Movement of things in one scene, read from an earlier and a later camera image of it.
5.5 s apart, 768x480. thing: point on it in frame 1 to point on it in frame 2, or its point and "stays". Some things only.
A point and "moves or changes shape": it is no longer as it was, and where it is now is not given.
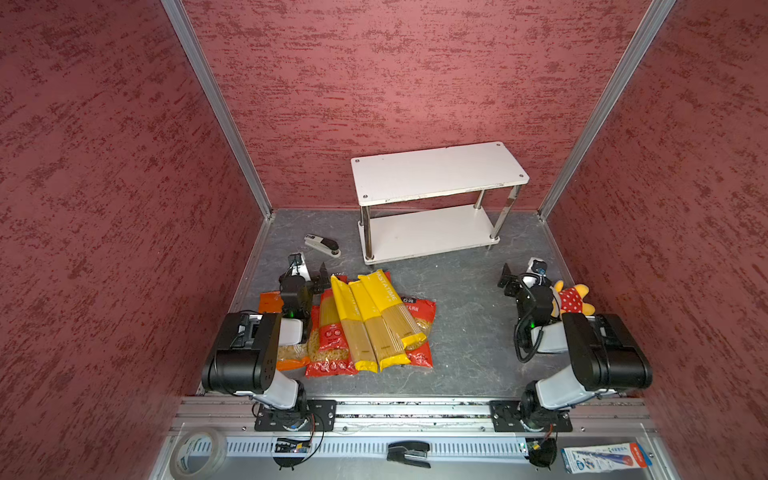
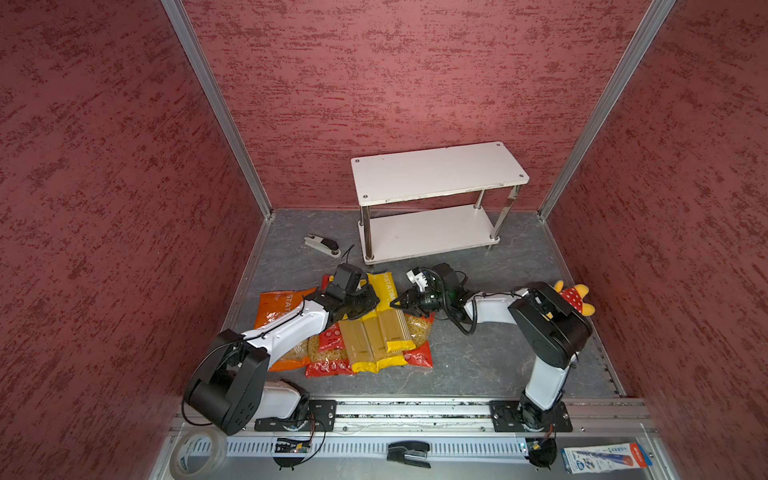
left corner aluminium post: [185, 30] stays
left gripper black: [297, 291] to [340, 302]
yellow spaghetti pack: [392, 308] moves or changes shape
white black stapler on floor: [322, 244] stays
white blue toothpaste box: [605, 458] stays
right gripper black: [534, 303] to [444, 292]
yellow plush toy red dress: [570, 300] stays
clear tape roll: [218, 457] stays
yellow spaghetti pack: [354, 328] stays
